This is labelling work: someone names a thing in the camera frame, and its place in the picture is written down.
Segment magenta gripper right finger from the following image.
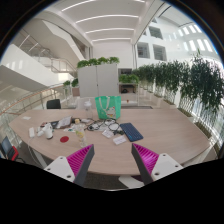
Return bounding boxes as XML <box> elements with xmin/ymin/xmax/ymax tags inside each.
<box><xmin>131</xmin><ymin>143</ymin><xmax>182</xmax><ymax>185</ymax></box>

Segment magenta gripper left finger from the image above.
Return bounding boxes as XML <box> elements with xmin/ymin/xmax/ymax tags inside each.
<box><xmin>45</xmin><ymin>144</ymin><xmax>95</xmax><ymax>186</ymax></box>

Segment clear plastic water bottle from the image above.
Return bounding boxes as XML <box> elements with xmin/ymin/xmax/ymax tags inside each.
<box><xmin>75</xmin><ymin>119</ymin><xmax>87</xmax><ymax>147</ymax></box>

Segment red round coaster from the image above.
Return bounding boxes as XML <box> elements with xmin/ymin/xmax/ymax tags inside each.
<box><xmin>60</xmin><ymin>136</ymin><xmax>69</xmax><ymax>143</ymax></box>

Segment blue keyboard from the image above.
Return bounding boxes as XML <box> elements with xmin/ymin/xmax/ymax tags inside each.
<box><xmin>120</xmin><ymin>123</ymin><xmax>143</xmax><ymax>142</ymax></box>

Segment white card on table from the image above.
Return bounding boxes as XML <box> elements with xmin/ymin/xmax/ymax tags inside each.
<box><xmin>113</xmin><ymin>136</ymin><xmax>127</xmax><ymax>145</ymax></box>

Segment papers and booklet pile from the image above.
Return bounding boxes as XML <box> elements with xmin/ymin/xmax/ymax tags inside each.
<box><xmin>40</xmin><ymin>116</ymin><xmax>72</xmax><ymax>129</ymax></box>

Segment white cup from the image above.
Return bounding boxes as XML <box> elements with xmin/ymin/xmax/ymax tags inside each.
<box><xmin>43</xmin><ymin>123</ymin><xmax>53</xmax><ymax>139</ymax></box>

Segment white rectangular device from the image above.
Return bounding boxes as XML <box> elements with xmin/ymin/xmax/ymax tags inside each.
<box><xmin>29</xmin><ymin>127</ymin><xmax>35</xmax><ymax>138</ymax></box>

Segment clear bottle near bag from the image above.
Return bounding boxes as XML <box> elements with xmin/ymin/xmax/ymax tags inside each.
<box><xmin>84</xmin><ymin>100</ymin><xmax>93</xmax><ymax>119</ymax></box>

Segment black office chair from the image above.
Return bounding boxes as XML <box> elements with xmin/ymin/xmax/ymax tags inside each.
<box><xmin>46</xmin><ymin>99</ymin><xmax>61</xmax><ymax>109</ymax></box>

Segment green tote bag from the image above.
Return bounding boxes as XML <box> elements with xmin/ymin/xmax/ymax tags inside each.
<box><xmin>95</xmin><ymin>96</ymin><xmax>121</xmax><ymax>119</ymax></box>

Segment red and black chair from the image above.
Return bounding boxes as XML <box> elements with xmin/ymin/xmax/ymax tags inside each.
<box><xmin>0</xmin><ymin>137</ymin><xmax>19</xmax><ymax>161</ymax></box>

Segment white shelf with plants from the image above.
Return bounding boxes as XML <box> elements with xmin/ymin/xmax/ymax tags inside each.
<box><xmin>119</xmin><ymin>74</ymin><xmax>139</xmax><ymax>106</ymax></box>

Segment white cabinet with plants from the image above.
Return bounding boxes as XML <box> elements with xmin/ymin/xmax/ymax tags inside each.
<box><xmin>77</xmin><ymin>58</ymin><xmax>119</xmax><ymax>98</ymax></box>

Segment row of green plants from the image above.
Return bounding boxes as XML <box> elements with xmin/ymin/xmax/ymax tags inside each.
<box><xmin>132</xmin><ymin>49</ymin><xmax>224</xmax><ymax>134</ymax></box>

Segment black tangled cables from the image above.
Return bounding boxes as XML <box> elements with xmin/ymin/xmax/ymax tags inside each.
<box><xmin>85</xmin><ymin>118</ymin><xmax>125</xmax><ymax>136</ymax></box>

